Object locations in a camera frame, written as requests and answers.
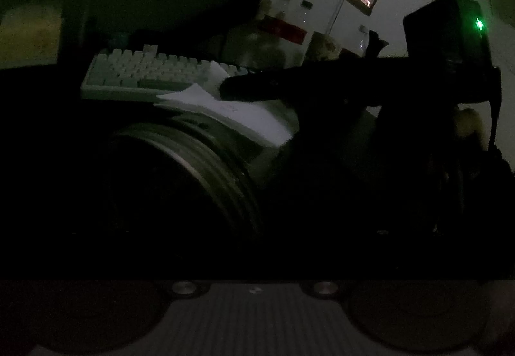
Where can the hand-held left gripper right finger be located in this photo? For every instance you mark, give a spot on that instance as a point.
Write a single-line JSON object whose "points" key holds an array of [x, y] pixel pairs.
{"points": [[354, 235]]}

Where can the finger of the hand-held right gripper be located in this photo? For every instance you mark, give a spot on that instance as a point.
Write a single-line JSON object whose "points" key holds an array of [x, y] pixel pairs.
{"points": [[281, 84]]}

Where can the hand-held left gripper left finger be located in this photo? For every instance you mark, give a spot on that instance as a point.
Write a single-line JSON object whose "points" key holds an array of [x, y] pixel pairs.
{"points": [[159, 233]]}

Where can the white paper tissue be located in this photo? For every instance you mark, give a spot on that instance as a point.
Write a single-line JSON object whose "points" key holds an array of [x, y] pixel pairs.
{"points": [[237, 114]]}

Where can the clear glass jar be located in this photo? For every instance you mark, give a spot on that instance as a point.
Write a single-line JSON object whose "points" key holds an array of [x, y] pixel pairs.
{"points": [[217, 162]]}

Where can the person's right hand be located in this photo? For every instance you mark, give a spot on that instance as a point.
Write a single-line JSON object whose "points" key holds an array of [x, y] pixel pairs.
{"points": [[468, 123]]}

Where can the crumpled white plastic bag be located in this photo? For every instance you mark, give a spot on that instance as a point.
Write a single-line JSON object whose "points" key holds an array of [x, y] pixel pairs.
{"points": [[257, 46]]}

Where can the black forked stand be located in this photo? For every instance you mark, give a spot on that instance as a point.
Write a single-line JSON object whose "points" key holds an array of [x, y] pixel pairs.
{"points": [[376, 44]]}

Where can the black-capped red-label bottle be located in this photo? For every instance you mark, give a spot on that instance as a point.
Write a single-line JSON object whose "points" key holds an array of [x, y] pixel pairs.
{"points": [[306, 17]]}

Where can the yellow-capped red-label bottle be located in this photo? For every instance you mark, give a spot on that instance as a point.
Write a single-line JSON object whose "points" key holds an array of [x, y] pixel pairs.
{"points": [[285, 9]]}

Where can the clear bottle with red label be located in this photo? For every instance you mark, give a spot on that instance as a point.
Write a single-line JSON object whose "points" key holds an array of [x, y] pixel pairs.
{"points": [[363, 38]]}

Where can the white mechanical keyboard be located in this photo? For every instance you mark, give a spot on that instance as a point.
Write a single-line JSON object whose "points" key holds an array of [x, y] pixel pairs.
{"points": [[161, 72]]}

